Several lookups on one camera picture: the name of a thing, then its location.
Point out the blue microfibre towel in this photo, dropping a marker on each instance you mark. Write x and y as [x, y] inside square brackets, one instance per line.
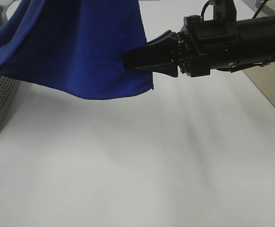
[75, 46]

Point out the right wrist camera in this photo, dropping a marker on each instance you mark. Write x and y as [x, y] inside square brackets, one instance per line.
[224, 10]

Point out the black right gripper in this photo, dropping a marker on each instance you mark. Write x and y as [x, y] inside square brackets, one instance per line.
[204, 46]

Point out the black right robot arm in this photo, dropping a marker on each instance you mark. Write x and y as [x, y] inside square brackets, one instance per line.
[257, 43]

